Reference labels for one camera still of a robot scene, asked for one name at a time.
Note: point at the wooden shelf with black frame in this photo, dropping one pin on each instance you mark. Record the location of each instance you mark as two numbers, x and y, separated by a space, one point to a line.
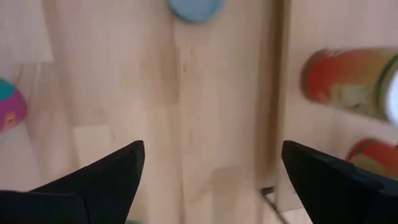
329 28

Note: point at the orange red corn can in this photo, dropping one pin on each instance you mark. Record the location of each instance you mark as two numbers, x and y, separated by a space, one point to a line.
339 81

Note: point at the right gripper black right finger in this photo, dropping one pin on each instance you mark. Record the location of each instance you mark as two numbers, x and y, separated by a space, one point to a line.
342 196

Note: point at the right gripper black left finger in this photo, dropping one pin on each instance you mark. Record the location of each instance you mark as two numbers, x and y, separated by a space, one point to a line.
77 196

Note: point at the orange pineapple can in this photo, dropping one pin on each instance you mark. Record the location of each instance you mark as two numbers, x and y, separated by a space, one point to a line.
373 157

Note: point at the magenta and teal can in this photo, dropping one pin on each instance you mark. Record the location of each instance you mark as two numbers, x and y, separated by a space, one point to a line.
14 105

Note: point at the teal bowl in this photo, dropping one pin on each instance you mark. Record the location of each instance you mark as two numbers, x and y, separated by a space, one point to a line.
196 9

